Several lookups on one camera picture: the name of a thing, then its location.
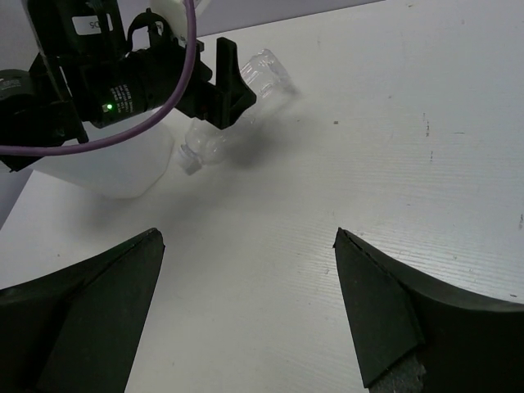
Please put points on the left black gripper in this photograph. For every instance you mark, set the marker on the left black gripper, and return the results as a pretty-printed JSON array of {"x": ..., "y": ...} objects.
[{"x": 115, "y": 72}]

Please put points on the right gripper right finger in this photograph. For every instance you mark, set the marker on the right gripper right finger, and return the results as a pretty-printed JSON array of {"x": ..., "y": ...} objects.
[{"x": 415, "y": 333}]

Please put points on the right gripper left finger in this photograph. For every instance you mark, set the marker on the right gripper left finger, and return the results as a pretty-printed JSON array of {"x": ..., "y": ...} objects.
[{"x": 78, "y": 329}]

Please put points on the white octagonal plastic bin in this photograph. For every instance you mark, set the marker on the white octagonal plastic bin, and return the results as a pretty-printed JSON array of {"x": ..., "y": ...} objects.
[{"x": 124, "y": 170}]

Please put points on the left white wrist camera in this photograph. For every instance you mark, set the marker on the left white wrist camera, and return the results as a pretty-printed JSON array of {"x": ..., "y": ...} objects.
[{"x": 174, "y": 12}]

